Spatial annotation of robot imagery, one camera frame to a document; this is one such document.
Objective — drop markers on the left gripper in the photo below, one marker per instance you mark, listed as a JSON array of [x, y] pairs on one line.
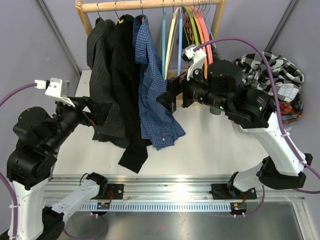
[[99, 111]]

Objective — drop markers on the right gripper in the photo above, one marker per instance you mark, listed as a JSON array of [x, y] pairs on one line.
[[177, 86]]

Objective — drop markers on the blue checked shirt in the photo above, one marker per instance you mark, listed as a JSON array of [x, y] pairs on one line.
[[157, 124]]

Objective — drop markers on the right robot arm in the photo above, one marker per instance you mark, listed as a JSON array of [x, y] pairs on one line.
[[254, 111]]

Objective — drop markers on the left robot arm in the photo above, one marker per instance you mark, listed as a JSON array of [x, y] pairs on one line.
[[29, 168]]

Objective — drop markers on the grey pinstriped shirt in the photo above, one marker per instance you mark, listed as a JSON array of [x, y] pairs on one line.
[[100, 85]]

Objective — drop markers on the dark green shirt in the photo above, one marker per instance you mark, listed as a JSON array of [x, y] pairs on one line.
[[195, 30]]

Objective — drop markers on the brown wavy hanger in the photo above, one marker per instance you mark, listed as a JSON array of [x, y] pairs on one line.
[[189, 31]]

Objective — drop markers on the green hanger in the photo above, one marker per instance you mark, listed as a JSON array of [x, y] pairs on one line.
[[196, 58]]

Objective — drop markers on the cream hanger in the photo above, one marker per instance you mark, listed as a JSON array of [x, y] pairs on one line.
[[171, 36]]

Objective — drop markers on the teal hanger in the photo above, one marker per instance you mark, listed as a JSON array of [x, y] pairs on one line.
[[163, 46]]

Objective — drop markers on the pink hanger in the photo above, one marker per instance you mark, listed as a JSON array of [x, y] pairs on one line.
[[203, 33]]

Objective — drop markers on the orange hanger on rack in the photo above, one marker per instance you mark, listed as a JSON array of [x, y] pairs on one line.
[[205, 68]]

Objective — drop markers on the light blue hanger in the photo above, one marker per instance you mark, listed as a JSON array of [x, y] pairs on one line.
[[205, 12]]

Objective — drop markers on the black white checked shirt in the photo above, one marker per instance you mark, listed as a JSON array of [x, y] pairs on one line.
[[255, 74]]

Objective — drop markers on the red plaid shirt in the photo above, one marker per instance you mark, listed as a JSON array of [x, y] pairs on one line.
[[291, 111]]

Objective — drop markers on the wooden clothes rack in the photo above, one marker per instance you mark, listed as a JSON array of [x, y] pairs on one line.
[[83, 9]]

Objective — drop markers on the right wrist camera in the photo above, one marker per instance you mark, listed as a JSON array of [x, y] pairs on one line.
[[194, 59]]

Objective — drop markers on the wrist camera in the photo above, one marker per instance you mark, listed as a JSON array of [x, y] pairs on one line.
[[194, 59], [58, 90]]

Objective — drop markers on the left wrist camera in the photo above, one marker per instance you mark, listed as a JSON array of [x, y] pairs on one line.
[[58, 90]]

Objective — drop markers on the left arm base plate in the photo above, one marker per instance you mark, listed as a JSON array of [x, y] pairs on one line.
[[113, 190]]

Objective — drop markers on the aluminium rail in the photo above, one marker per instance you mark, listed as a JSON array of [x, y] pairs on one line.
[[145, 188]]

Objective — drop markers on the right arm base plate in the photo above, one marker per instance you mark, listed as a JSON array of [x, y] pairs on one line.
[[219, 191]]

